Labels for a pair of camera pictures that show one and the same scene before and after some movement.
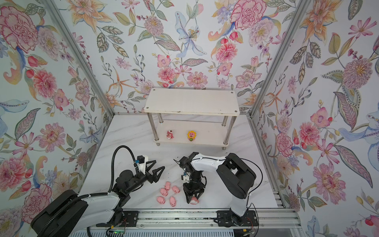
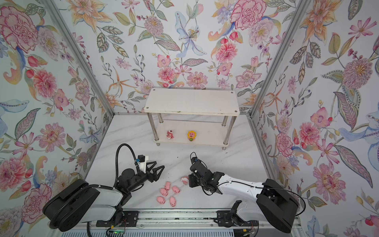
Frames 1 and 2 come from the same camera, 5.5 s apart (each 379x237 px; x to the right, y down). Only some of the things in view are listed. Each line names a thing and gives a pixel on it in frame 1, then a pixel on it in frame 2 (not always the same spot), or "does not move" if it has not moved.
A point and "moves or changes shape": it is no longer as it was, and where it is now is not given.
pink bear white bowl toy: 194,201 moves or changes shape
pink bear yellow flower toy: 191,136 does not move
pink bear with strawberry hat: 169,135 does not move
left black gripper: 150,178 does not move
